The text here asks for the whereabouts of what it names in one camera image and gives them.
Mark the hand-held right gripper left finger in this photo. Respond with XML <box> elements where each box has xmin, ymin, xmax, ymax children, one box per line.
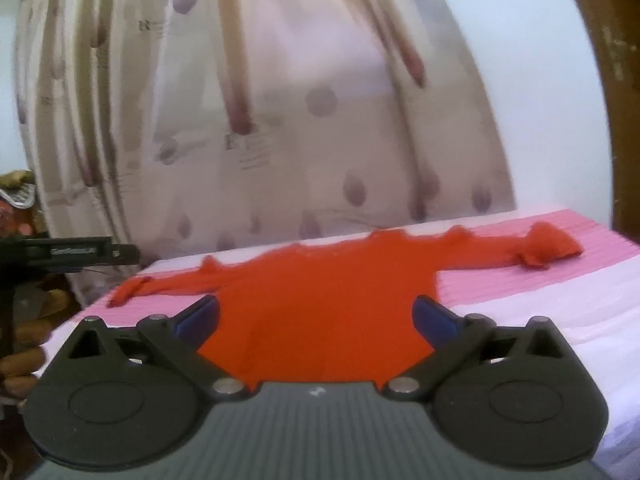
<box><xmin>67</xmin><ymin>294</ymin><xmax>252</xmax><ymax>402</ymax></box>

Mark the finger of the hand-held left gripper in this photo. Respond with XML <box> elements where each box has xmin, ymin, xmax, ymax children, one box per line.
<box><xmin>109</xmin><ymin>243</ymin><xmax>142</xmax><ymax>267</ymax></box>

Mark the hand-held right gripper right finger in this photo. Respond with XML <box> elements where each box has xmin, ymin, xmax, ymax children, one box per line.
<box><xmin>381</xmin><ymin>296</ymin><xmax>569</xmax><ymax>403</ymax></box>

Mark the orange knit sweater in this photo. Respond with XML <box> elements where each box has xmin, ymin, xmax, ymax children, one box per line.
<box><xmin>106</xmin><ymin>222</ymin><xmax>585</xmax><ymax>394</ymax></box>

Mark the person's left hand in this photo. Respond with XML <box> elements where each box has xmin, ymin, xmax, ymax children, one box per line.
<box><xmin>0</xmin><ymin>322</ymin><xmax>54</xmax><ymax>401</ymax></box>

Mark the pink checked bedsheet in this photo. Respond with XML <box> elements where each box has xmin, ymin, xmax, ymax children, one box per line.
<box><xmin>30</xmin><ymin>208</ymin><xmax>640</xmax><ymax>480</ymax></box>

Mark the beige leaf print curtain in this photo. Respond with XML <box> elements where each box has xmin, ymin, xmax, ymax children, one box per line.
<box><xmin>12</xmin><ymin>0</ymin><xmax>517</xmax><ymax>307</ymax></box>

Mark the brown wooden frame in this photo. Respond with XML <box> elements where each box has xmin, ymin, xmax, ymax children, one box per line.
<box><xmin>562</xmin><ymin>0</ymin><xmax>640</xmax><ymax>249</ymax></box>

